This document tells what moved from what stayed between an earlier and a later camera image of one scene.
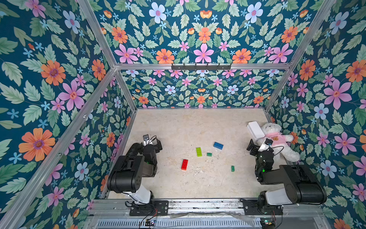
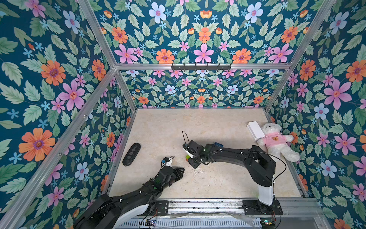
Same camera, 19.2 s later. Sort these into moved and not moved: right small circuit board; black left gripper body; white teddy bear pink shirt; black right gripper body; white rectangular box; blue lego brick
Moved: black right gripper body; black left gripper body
Not moved: right small circuit board; blue lego brick; white teddy bear pink shirt; white rectangular box
